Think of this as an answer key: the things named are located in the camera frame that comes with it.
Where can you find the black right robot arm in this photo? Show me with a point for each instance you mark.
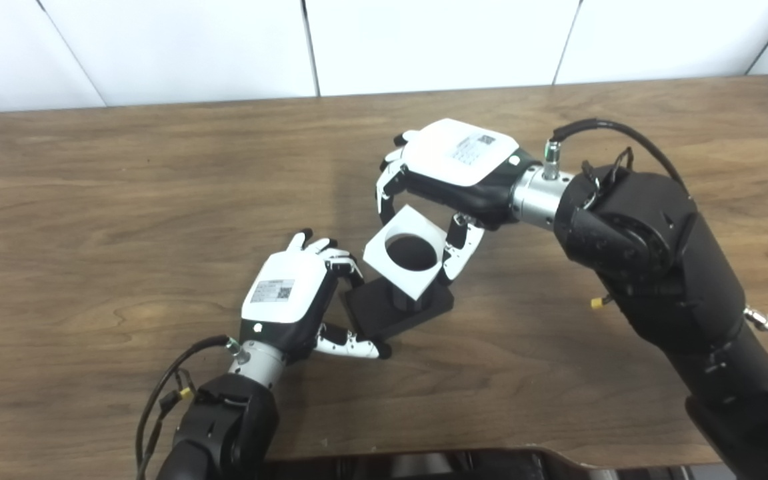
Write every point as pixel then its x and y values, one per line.
pixel 664 266

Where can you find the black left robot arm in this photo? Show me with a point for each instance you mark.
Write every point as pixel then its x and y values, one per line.
pixel 224 426

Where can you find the white square piece with hole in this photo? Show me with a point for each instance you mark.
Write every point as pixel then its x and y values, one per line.
pixel 377 256

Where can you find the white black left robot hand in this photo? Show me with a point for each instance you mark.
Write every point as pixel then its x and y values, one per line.
pixel 284 293

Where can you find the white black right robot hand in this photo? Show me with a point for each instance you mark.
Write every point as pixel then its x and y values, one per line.
pixel 454 153

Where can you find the black peg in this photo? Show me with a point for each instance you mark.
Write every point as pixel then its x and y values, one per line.
pixel 384 310

